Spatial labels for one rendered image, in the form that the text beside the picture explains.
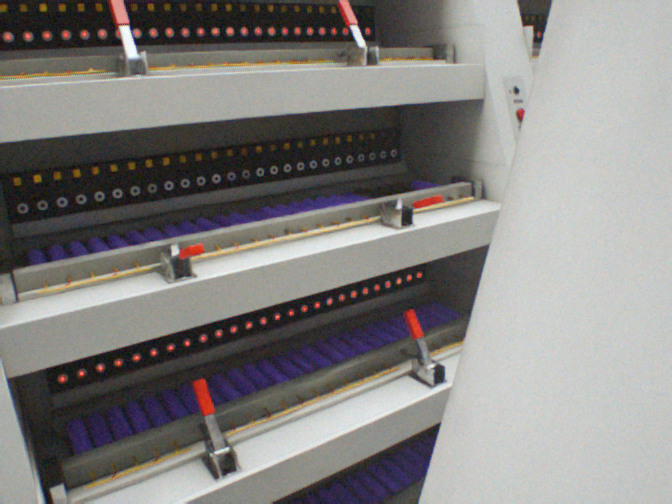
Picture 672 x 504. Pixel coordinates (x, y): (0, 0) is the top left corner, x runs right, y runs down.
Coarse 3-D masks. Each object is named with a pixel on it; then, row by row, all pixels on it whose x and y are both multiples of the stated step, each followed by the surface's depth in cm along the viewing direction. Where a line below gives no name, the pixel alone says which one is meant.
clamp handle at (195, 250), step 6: (174, 246) 51; (192, 246) 45; (198, 246) 45; (174, 252) 51; (180, 252) 47; (186, 252) 46; (192, 252) 45; (198, 252) 45; (204, 252) 45; (174, 258) 50; (180, 258) 48
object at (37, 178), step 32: (128, 160) 63; (160, 160) 65; (192, 160) 67; (224, 160) 70; (256, 160) 72; (288, 160) 75; (320, 160) 78; (384, 160) 84; (32, 192) 59; (64, 192) 60; (96, 192) 62; (128, 192) 64; (160, 192) 66; (192, 192) 69
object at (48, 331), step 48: (240, 192) 72; (480, 192) 76; (336, 240) 61; (384, 240) 62; (432, 240) 66; (480, 240) 71; (0, 288) 46; (96, 288) 50; (144, 288) 49; (192, 288) 50; (240, 288) 53; (288, 288) 56; (0, 336) 42; (48, 336) 44; (96, 336) 47; (144, 336) 49
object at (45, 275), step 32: (416, 192) 71; (448, 192) 73; (256, 224) 59; (288, 224) 61; (320, 224) 63; (352, 224) 64; (96, 256) 51; (128, 256) 52; (32, 288) 48; (64, 288) 48
